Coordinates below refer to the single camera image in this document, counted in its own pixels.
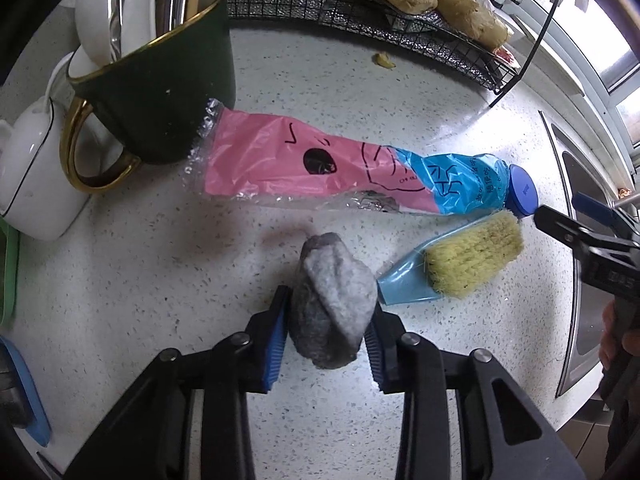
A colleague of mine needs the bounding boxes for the stainless steel sink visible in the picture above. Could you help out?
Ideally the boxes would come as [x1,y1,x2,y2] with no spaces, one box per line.
[538,109,640,399]

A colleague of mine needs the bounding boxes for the grey scouring cloth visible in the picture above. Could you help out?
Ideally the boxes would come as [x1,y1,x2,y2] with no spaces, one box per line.
[289,232,379,369]

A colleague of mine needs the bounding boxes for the blue plastic tray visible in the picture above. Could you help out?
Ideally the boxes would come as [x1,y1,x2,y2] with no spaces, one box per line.
[0,335,52,449]

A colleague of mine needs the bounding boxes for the pink and blue plastic bag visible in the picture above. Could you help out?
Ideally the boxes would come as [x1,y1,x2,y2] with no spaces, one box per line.
[184,99,512,217]

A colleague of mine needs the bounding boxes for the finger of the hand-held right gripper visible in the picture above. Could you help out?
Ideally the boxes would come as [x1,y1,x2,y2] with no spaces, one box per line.
[533,204,640,263]
[571,191,640,242]

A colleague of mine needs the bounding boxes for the white ceramic ladle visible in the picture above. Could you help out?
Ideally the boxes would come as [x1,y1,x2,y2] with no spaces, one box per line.
[69,0,127,77]

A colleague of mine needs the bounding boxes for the green plastic tray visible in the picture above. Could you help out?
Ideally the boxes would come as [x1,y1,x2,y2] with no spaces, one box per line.
[0,217,21,332]

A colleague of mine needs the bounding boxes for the white ceramic condiment pot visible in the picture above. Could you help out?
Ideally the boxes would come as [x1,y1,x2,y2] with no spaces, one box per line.
[0,52,94,242]

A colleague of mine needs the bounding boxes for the window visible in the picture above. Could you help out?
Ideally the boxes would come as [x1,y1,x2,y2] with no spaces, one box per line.
[520,0,640,173]

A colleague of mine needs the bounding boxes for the dark green mug gold handle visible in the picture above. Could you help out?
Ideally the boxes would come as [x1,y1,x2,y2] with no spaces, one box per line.
[59,0,237,194]

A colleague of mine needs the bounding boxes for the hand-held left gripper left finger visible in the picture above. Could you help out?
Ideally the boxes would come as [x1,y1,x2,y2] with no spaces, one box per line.
[65,285,291,480]

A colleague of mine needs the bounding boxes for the person's right hand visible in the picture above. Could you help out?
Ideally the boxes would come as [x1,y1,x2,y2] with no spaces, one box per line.
[599,304,619,367]

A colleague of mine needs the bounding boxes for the yellow bristle brush blue handle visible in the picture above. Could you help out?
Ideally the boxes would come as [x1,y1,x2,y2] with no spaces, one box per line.
[376,209,525,307]

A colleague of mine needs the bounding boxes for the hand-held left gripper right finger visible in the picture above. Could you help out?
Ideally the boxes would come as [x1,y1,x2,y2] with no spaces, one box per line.
[363,307,586,480]

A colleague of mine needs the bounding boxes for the black wire rack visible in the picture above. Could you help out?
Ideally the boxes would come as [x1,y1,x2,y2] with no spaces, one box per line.
[224,0,567,107]

